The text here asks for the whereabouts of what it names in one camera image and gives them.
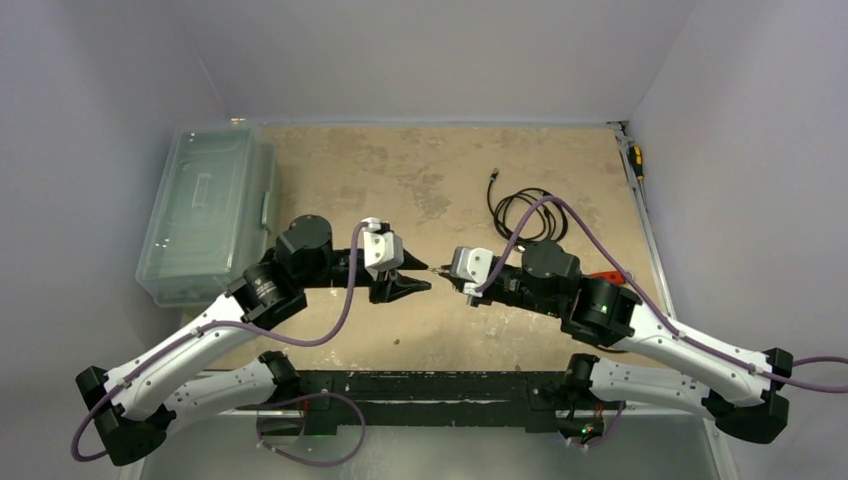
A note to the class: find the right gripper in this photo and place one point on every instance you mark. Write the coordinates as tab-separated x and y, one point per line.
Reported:
483	299

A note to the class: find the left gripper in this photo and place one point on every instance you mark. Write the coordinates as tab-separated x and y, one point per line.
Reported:
392	285

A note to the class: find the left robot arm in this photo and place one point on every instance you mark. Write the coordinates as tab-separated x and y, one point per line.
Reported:
134	407

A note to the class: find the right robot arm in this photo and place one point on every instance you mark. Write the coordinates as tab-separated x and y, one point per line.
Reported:
736	388

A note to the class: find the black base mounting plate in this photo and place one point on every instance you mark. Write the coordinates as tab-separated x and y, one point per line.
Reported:
535	401

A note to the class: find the translucent green storage box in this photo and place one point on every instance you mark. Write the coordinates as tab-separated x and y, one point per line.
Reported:
214	214

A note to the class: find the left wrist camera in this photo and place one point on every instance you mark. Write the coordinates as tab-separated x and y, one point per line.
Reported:
382	248

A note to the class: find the red handled adjustable wrench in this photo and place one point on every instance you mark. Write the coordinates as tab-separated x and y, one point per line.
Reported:
613	276

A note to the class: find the yellow handled screwdriver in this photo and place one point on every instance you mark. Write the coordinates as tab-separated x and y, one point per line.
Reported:
635	159

